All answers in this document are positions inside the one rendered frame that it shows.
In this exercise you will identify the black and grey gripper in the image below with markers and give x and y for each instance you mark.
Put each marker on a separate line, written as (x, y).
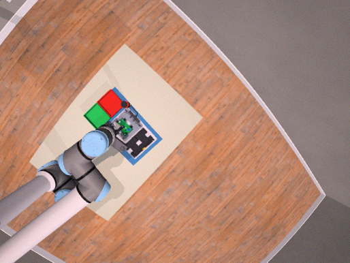
(116, 129)

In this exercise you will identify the green circuit board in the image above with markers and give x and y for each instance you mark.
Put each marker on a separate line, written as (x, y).
(126, 129)

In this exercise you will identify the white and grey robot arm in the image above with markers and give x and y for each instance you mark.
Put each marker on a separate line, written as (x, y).
(72, 193)

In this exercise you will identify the green bin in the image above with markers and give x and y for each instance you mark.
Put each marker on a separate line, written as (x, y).
(96, 116)

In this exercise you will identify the red bin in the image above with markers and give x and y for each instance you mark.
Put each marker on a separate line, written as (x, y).
(110, 102)

